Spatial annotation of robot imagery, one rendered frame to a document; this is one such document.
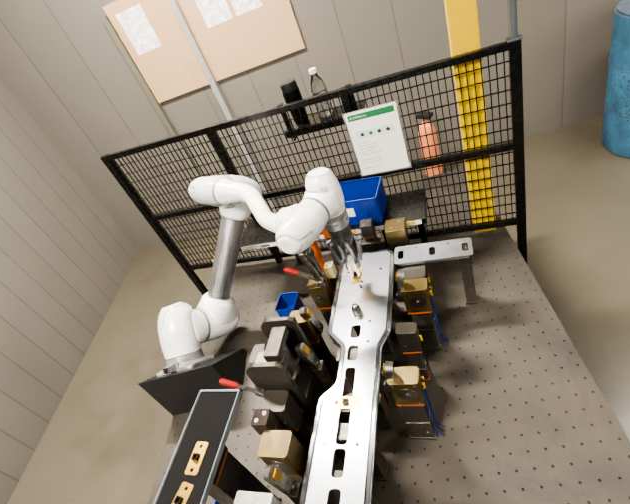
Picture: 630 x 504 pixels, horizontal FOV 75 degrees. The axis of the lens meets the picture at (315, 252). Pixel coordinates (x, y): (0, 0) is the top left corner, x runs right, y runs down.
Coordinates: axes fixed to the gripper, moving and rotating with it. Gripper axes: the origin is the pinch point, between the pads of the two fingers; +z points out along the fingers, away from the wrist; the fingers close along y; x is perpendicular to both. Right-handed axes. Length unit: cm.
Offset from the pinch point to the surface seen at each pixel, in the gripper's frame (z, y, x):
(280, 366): -7.2, -14.8, -45.1
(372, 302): 10.5, 4.9, -8.1
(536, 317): 40, 60, 4
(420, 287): 6.0, 22.7, -7.3
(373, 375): 10.5, 7.5, -37.7
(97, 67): -64, -219, 201
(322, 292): 8.2, -14.5, -2.9
